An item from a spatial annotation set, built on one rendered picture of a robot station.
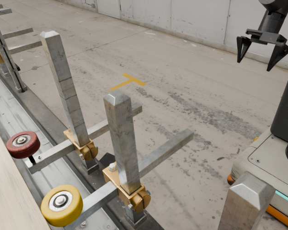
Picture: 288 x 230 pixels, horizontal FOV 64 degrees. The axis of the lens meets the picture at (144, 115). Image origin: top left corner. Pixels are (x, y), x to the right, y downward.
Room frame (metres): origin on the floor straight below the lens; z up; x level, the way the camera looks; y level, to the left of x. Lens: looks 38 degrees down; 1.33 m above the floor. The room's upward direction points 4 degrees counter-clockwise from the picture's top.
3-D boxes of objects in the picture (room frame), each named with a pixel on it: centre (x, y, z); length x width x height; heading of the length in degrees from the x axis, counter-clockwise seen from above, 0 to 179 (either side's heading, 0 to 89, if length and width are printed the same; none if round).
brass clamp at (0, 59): (1.34, 0.83, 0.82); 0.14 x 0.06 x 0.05; 38
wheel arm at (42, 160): (0.60, 0.19, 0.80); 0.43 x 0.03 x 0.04; 128
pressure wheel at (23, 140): (0.47, 0.34, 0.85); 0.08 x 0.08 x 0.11
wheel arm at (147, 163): (0.40, 0.03, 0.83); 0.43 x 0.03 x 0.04; 128
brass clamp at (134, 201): (0.36, 0.06, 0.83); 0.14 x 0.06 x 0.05; 38
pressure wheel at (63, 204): (0.28, 0.19, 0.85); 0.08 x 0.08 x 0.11
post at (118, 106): (0.34, 0.05, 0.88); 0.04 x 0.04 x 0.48; 38
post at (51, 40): (0.53, 0.20, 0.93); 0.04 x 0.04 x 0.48; 38
